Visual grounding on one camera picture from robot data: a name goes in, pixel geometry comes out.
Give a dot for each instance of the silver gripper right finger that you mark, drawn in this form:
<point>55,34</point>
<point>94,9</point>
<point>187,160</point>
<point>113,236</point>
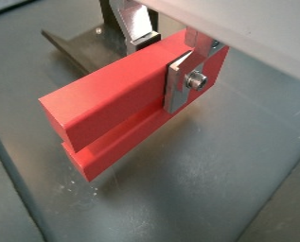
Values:
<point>185,75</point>

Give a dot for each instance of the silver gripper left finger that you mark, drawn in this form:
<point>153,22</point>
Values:
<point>129,17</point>

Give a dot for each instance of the red double-square block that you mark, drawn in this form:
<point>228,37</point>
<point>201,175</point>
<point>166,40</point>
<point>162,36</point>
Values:
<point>106,112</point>

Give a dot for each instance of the black curved holder stand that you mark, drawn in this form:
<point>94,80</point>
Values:
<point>102,44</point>

